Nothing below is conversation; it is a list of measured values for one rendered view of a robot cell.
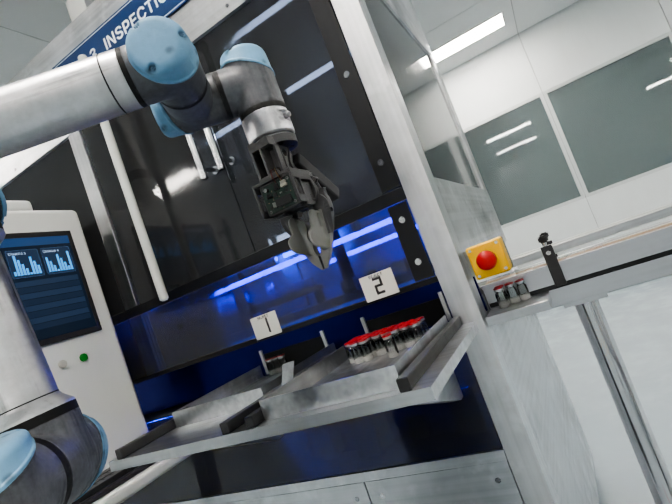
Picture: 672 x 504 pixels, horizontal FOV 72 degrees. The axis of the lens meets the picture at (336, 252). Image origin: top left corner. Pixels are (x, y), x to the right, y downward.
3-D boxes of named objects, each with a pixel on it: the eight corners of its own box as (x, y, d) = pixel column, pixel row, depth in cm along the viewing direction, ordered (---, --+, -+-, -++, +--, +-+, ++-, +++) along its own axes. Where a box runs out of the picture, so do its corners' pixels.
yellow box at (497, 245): (482, 276, 104) (470, 246, 104) (514, 266, 101) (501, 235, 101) (476, 281, 97) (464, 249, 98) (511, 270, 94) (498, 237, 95)
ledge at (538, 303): (495, 313, 111) (492, 305, 111) (552, 296, 105) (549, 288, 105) (488, 326, 98) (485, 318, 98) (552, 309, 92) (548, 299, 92)
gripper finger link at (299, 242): (293, 279, 69) (273, 222, 70) (312, 274, 75) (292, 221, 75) (310, 272, 68) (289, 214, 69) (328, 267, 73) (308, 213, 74)
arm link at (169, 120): (132, 70, 65) (208, 47, 66) (156, 104, 76) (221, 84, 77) (150, 122, 64) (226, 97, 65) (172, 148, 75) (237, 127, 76)
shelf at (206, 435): (252, 387, 136) (249, 381, 136) (484, 321, 106) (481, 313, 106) (111, 472, 93) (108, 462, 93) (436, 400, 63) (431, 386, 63)
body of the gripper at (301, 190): (263, 224, 69) (236, 149, 70) (292, 222, 77) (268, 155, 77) (304, 204, 66) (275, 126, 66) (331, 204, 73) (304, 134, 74)
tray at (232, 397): (262, 377, 134) (258, 365, 134) (338, 355, 123) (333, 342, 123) (176, 427, 103) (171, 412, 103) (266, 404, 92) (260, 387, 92)
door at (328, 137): (257, 251, 123) (185, 51, 127) (403, 186, 105) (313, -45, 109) (256, 252, 123) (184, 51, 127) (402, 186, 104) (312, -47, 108)
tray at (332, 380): (347, 360, 109) (342, 346, 109) (451, 330, 98) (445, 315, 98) (265, 420, 78) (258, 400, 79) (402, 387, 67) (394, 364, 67)
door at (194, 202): (141, 303, 143) (82, 129, 147) (256, 252, 123) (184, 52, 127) (139, 304, 143) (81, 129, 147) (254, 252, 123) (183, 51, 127)
